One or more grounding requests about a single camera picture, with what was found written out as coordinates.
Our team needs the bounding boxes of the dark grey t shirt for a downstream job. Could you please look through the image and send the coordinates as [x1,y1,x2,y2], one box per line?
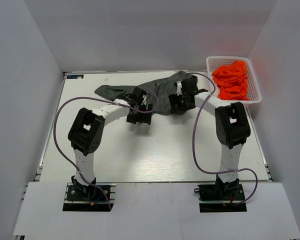
[94,70,186,116]

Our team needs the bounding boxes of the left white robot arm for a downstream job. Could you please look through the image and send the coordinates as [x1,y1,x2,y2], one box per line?
[68,87,154,193]

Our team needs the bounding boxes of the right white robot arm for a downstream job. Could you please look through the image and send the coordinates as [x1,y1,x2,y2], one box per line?
[168,76,251,192]

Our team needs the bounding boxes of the orange t shirt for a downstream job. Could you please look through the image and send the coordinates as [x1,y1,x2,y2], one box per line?
[211,60,250,101]

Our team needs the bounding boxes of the white plastic basket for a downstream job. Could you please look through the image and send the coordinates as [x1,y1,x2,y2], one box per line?
[206,56,262,106]

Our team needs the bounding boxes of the blue label sticker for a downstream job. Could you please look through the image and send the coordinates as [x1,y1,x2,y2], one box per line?
[66,74,84,80]

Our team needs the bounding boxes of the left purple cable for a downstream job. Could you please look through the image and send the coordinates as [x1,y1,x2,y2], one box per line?
[53,87,160,211]

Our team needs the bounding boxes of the purple cable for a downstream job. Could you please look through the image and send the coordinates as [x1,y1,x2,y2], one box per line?
[176,72,259,206]
[53,87,160,211]

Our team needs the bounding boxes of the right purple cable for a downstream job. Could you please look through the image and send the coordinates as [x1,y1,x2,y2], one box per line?
[176,72,259,206]

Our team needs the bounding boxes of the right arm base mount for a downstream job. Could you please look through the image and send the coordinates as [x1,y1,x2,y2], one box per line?
[193,184,247,213]

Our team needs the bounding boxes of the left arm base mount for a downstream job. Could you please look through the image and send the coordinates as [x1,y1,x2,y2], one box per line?
[62,183,116,212]

